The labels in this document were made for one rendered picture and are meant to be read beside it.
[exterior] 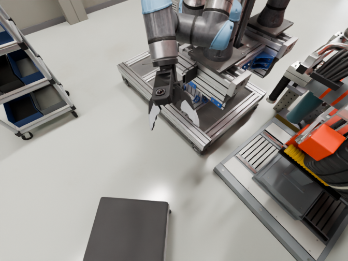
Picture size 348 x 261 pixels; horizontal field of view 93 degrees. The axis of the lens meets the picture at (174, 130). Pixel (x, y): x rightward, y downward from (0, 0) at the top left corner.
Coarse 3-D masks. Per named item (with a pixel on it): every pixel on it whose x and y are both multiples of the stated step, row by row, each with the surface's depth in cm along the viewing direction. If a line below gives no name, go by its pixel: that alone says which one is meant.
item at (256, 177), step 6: (276, 156) 129; (270, 162) 127; (264, 168) 124; (258, 174) 122; (258, 180) 120; (264, 186) 118; (270, 192) 116; (276, 198) 114; (282, 204) 112; (312, 204) 109; (288, 210) 110; (294, 216) 109; (300, 216) 107
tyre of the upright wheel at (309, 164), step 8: (344, 144) 53; (336, 152) 54; (344, 152) 51; (304, 160) 76; (312, 160) 66; (320, 160) 60; (328, 160) 56; (336, 160) 54; (344, 160) 52; (312, 168) 67; (320, 168) 62; (328, 168) 58; (336, 168) 56; (344, 168) 54; (320, 176) 67; (328, 176) 61; (336, 176) 58; (344, 176) 55; (328, 184) 68; (336, 184) 61; (344, 184) 57; (344, 192) 62
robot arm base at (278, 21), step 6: (270, 6) 95; (264, 12) 99; (270, 12) 97; (276, 12) 96; (282, 12) 96; (258, 18) 103; (264, 18) 100; (270, 18) 98; (276, 18) 98; (282, 18) 99; (264, 24) 101; (270, 24) 100; (276, 24) 99
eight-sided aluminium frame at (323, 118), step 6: (330, 108) 88; (342, 108) 51; (324, 114) 90; (336, 114) 52; (342, 114) 51; (318, 120) 89; (324, 120) 89; (330, 120) 55; (336, 120) 53; (312, 126) 87; (342, 126) 54; (306, 132) 85; (342, 132) 54; (300, 138) 68
